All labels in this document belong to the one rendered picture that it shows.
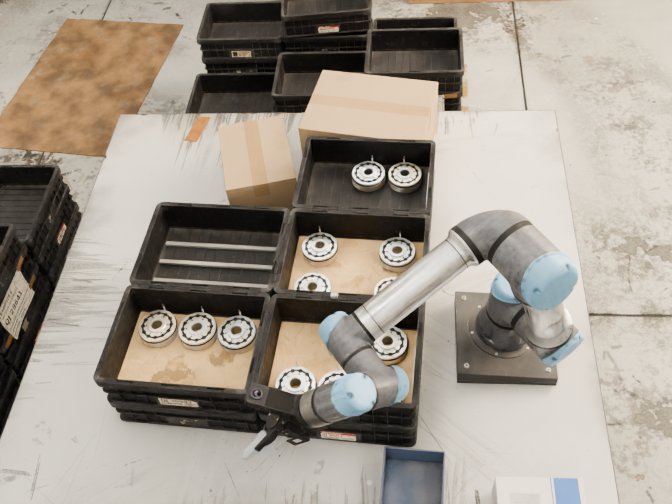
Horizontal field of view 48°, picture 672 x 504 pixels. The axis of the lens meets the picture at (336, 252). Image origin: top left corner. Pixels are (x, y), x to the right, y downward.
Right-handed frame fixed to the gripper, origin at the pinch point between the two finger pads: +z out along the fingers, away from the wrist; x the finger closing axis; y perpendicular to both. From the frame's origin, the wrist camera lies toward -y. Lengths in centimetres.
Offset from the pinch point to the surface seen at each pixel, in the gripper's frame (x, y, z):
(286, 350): 30.8, 13.5, 16.9
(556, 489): 7, 66, -30
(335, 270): 59, 19, 12
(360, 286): 54, 25, 6
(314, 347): 32.9, 18.6, 12.0
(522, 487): 6, 61, -24
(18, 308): 57, -35, 128
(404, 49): 205, 42, 39
